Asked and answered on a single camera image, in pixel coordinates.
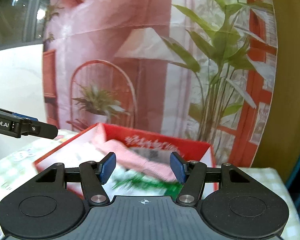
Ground green thread tassel bundle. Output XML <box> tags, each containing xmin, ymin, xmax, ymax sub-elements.
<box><xmin>112</xmin><ymin>173</ymin><xmax>183</xmax><ymax>197</ymax></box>

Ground pink knitted cloth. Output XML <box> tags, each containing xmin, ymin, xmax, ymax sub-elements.
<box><xmin>91</xmin><ymin>140</ymin><xmax>177</xmax><ymax>182</ymax></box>

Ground printed living room backdrop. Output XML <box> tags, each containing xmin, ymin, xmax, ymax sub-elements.
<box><xmin>43</xmin><ymin>0</ymin><xmax>277</xmax><ymax>167</ymax></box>

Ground checkered bunny tablecloth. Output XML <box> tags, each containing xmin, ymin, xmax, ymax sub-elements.
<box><xmin>0</xmin><ymin>130</ymin><xmax>300</xmax><ymax>239</ymax></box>

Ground red strawberry cardboard box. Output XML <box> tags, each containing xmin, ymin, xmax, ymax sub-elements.
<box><xmin>33</xmin><ymin>123</ymin><xmax>215</xmax><ymax>198</ymax></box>

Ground dark window frame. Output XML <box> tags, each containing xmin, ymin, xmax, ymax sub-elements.
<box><xmin>0</xmin><ymin>0</ymin><xmax>50</xmax><ymax>50</ymax></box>

